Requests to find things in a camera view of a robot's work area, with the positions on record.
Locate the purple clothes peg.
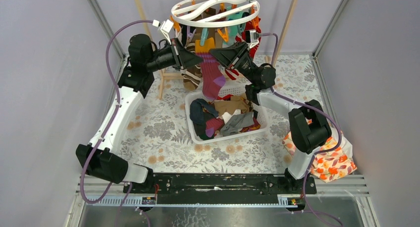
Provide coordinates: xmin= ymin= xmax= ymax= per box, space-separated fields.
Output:
xmin=187 ymin=26 xmax=196 ymax=43

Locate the red white striped sock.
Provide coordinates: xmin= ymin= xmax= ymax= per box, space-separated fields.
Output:
xmin=225 ymin=21 xmax=261 ymax=80

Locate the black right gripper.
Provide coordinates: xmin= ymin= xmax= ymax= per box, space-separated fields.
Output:
xmin=207 ymin=42 xmax=257 ymax=85

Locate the wooden hanger rack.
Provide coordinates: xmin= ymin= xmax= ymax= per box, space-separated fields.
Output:
xmin=130 ymin=0 xmax=302 ymax=101

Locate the floral table mat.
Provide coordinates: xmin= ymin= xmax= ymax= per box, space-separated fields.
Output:
xmin=93 ymin=54 xmax=332 ymax=174

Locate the navy blue sock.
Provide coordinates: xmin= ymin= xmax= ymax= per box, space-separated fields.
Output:
xmin=189 ymin=98 xmax=219 ymax=140

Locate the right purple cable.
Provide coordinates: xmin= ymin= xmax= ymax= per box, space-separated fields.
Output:
xmin=259 ymin=32 xmax=343 ymax=220

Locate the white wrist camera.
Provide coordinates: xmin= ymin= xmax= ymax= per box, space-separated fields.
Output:
xmin=152 ymin=19 xmax=174 ymax=43
xmin=244 ymin=29 xmax=260 ymax=49

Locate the tan ribbed sock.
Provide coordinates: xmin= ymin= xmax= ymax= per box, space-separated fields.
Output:
xmin=213 ymin=96 xmax=254 ymax=116

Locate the purple cable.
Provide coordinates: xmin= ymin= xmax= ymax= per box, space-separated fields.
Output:
xmin=80 ymin=20 xmax=157 ymax=205
xmin=259 ymin=32 xmax=343 ymax=220

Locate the brown white striped sock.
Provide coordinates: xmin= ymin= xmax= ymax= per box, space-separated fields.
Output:
xmin=182 ymin=43 xmax=204 ymax=92

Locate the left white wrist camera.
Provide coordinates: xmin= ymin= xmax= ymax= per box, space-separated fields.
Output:
xmin=152 ymin=19 xmax=174 ymax=43

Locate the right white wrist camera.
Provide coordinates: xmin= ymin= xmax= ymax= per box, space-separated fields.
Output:
xmin=244 ymin=29 xmax=260 ymax=49

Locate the maroon sock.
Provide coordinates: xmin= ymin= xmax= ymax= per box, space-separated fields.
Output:
xmin=195 ymin=37 xmax=226 ymax=100
xmin=205 ymin=118 xmax=225 ymax=138

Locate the floral orange bag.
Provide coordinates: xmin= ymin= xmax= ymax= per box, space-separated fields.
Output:
xmin=282 ymin=127 xmax=357 ymax=182

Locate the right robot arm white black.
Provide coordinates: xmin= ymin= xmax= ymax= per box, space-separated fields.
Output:
xmin=210 ymin=42 xmax=332 ymax=193

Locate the white round clip hanger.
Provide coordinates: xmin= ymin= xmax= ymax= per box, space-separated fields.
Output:
xmin=170 ymin=0 xmax=260 ymax=28

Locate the grey sock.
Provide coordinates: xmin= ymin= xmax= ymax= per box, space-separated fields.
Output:
xmin=220 ymin=113 xmax=254 ymax=136

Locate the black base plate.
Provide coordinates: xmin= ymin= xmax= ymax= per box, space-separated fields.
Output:
xmin=123 ymin=173 xmax=317 ymax=205

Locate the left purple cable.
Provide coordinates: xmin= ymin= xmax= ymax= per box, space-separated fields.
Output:
xmin=80 ymin=20 xmax=157 ymax=205

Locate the orange clothes peg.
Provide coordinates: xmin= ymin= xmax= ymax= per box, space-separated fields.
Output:
xmin=217 ymin=27 xmax=229 ymax=43

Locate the teal patterned sock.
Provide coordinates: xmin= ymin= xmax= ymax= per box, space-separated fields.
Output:
xmin=223 ymin=11 xmax=250 ymax=46

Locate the teal clothes peg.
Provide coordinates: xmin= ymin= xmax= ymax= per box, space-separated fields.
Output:
xmin=200 ymin=28 xmax=209 ymax=47

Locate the white plastic laundry basket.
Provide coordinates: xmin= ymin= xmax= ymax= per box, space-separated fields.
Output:
xmin=185 ymin=85 xmax=269 ymax=144

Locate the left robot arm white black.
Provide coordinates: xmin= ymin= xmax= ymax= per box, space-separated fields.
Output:
xmin=76 ymin=34 xmax=203 ymax=193

